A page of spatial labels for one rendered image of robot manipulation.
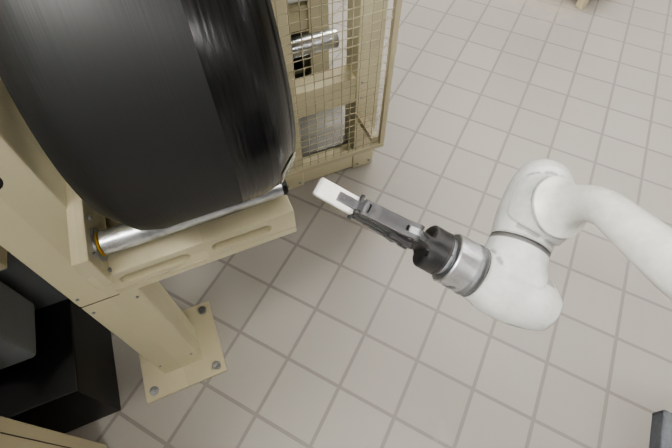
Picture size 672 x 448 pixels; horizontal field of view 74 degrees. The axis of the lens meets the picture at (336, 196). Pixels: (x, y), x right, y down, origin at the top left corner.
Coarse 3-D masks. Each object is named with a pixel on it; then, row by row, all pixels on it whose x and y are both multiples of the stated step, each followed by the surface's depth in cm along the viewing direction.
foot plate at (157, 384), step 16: (208, 304) 164; (192, 320) 161; (208, 320) 161; (208, 336) 158; (208, 352) 154; (144, 368) 151; (192, 368) 151; (208, 368) 151; (224, 368) 151; (144, 384) 148; (160, 384) 148; (176, 384) 148; (192, 384) 149
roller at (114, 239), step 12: (276, 192) 83; (240, 204) 82; (252, 204) 83; (204, 216) 80; (216, 216) 81; (108, 228) 78; (120, 228) 77; (132, 228) 77; (168, 228) 79; (180, 228) 80; (96, 240) 76; (108, 240) 76; (120, 240) 77; (132, 240) 78; (144, 240) 78; (108, 252) 77
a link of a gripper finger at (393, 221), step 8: (368, 200) 68; (376, 208) 68; (384, 208) 68; (368, 216) 67; (376, 216) 67; (384, 216) 67; (392, 216) 67; (400, 216) 67; (384, 224) 67; (392, 224) 67; (400, 224) 67; (408, 224) 67; (416, 224) 67; (400, 232) 67; (408, 232) 66; (416, 240) 66
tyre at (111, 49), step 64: (0, 0) 40; (64, 0) 40; (128, 0) 42; (192, 0) 44; (256, 0) 47; (0, 64) 43; (64, 64) 42; (128, 64) 43; (192, 64) 45; (256, 64) 48; (64, 128) 45; (128, 128) 46; (192, 128) 49; (256, 128) 52; (128, 192) 52; (192, 192) 56; (256, 192) 65
